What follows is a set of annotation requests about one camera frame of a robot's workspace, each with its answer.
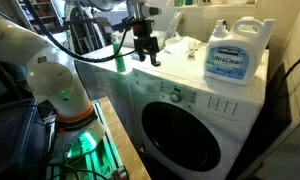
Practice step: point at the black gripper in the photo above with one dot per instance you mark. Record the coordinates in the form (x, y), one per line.
(146, 41)

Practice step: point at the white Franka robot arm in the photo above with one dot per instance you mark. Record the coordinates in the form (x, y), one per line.
(50, 76)

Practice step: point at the green spray bottle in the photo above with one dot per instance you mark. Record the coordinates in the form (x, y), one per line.
(119, 58)

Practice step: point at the white crumpled paper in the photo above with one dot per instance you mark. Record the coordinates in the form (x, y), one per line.
(181, 45)

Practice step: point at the clear plastic scoop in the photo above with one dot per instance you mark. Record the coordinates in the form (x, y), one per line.
(192, 50)

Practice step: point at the white dryer machine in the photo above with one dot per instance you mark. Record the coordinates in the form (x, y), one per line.
(103, 86)

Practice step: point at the bicycle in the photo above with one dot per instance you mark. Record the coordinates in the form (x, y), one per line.
(86, 30)

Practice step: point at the white detergent jug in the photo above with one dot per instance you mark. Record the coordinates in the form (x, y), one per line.
(233, 56)

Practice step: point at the wooden workbench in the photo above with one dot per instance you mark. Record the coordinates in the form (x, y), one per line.
(123, 140)

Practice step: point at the white front-load washing machine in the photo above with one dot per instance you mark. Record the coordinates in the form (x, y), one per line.
(223, 133)

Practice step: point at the storage shelf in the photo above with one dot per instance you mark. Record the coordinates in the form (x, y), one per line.
(43, 13)

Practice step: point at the blue plastic bin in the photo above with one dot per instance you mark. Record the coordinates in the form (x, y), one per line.
(13, 140)

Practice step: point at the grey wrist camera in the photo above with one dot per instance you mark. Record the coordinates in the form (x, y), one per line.
(154, 11)

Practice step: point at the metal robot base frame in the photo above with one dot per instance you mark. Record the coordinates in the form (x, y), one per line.
(100, 156)

